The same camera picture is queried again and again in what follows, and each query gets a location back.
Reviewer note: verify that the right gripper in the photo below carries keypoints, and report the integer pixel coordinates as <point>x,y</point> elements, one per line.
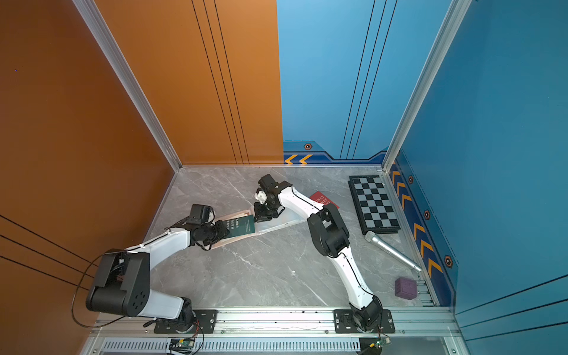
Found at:
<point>259,214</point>

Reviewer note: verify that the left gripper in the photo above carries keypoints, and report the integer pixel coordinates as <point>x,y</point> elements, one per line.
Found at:
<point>223,233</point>

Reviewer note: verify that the pink photo album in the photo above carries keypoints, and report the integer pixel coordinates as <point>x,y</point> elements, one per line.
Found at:
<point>286,219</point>

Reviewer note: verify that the green card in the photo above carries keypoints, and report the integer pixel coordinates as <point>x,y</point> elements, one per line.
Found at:
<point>239,227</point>

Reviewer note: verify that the red money card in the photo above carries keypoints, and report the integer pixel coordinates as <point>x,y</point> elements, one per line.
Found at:
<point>320,198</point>

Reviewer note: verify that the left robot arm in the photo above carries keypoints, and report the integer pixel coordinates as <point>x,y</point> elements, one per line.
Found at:
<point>122,282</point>

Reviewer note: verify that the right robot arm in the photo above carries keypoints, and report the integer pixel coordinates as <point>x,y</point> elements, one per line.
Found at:
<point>330,237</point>

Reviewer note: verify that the silver microphone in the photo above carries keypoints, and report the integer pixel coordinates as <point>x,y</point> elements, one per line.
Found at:
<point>376,240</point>

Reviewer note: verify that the black white chessboard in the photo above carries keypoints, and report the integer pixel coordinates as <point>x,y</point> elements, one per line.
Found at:
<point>374,208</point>

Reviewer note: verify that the left green circuit board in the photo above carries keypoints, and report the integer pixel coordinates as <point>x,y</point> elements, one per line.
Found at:
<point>181,346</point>

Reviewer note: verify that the green circuit board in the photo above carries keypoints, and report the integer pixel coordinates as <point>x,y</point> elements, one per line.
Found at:
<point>379,343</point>
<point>181,346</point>

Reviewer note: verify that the purple cube box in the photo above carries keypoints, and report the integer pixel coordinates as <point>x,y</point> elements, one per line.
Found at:
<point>406,288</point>

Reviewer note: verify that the right green circuit board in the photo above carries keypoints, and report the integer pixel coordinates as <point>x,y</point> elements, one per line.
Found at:
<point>379,343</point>

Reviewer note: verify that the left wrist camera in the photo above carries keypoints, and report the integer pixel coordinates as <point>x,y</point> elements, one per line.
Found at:
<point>200,215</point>

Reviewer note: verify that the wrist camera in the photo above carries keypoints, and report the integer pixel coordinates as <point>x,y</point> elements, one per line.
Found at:
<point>269,190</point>
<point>200,215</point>

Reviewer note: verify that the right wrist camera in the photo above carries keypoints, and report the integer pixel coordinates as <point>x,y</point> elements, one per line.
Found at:
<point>269,190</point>

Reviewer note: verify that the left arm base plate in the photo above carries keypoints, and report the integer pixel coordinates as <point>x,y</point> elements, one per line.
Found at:
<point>203,321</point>

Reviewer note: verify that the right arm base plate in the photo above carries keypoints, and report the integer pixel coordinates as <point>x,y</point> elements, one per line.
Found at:
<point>344,323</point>

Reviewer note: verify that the aluminium front rail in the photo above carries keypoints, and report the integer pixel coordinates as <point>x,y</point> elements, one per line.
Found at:
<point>319,322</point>

